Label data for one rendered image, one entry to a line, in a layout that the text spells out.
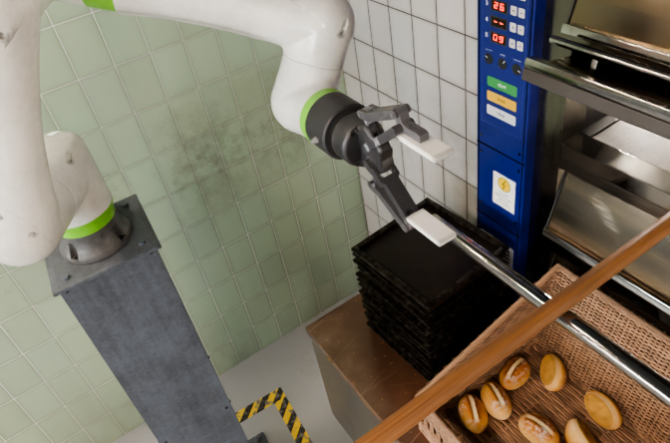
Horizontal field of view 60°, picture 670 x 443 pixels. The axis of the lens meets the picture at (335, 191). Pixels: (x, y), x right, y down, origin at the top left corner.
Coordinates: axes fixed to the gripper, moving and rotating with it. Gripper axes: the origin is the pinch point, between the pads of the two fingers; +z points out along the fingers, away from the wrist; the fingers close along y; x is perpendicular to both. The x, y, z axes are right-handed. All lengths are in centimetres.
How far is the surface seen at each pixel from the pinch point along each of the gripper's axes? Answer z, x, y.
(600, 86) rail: -7.8, -40.9, 4.5
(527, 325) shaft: 6.5, -10.4, 27.8
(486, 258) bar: -10.1, -18.0, 31.2
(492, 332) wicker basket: -20, -30, 72
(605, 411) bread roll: 6, -40, 84
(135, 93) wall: -114, 14, 23
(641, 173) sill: -7, -57, 31
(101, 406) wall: -113, 68, 128
